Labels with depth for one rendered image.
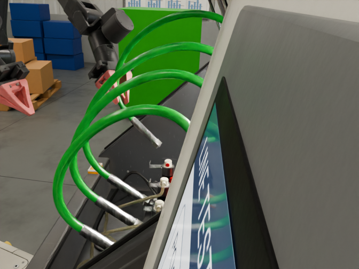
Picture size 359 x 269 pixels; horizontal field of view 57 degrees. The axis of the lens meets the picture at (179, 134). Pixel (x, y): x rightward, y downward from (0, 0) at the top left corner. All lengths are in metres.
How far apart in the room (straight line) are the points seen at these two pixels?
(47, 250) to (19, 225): 1.74
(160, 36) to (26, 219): 2.41
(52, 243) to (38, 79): 4.19
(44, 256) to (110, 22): 0.55
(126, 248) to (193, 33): 3.58
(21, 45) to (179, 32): 2.31
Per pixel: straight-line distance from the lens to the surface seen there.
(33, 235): 2.40
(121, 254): 0.42
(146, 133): 0.82
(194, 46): 0.56
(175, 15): 0.72
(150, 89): 4.04
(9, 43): 1.29
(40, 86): 4.91
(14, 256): 1.83
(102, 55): 0.86
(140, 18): 3.92
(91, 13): 0.92
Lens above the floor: 1.45
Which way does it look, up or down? 23 degrees down
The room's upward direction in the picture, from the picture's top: 2 degrees clockwise
